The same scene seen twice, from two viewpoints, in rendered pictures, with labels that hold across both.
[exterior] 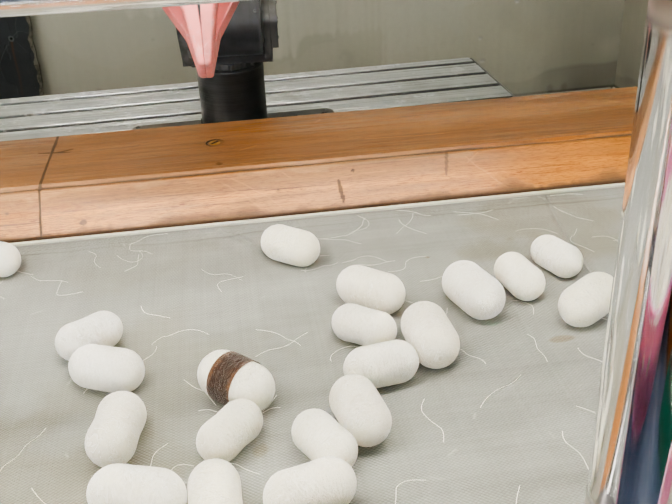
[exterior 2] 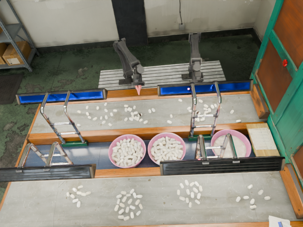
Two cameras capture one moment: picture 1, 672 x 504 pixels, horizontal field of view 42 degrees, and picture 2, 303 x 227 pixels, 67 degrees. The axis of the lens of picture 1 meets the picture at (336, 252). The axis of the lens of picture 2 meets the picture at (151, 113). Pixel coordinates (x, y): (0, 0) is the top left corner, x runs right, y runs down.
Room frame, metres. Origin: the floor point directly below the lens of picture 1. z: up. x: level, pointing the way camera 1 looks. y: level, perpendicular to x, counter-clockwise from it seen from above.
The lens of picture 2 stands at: (-0.84, 0.17, 2.18)
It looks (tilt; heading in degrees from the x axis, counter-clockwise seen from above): 51 degrees down; 12
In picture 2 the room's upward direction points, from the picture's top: 7 degrees counter-clockwise
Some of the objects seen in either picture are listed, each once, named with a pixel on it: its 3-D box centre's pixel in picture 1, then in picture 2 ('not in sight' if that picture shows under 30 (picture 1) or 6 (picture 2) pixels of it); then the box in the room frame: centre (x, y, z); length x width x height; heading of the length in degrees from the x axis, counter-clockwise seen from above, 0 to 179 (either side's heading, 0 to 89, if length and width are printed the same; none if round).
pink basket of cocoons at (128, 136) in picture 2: not in sight; (128, 153); (-0.07, 0.54, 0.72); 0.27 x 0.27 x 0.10
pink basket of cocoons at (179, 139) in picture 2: not in sight; (167, 151); (-0.04, 0.27, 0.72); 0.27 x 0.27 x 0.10
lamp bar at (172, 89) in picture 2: not in sight; (204, 86); (0.27, 0.03, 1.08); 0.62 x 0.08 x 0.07; 97
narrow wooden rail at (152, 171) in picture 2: not in sight; (143, 174); (-0.22, 0.41, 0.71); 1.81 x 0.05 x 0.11; 97
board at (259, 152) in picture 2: not in sight; (263, 143); (0.04, -0.39, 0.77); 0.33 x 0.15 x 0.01; 7
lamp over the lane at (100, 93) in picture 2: not in sight; (61, 94); (0.15, 0.99, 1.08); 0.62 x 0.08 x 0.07; 97
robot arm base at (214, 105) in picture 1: (233, 99); (192, 73); (0.81, 0.09, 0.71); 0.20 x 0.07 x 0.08; 99
